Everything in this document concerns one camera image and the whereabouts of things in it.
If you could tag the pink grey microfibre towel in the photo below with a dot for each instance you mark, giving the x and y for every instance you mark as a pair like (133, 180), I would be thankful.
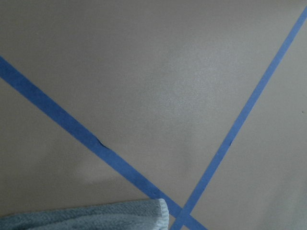
(149, 214)

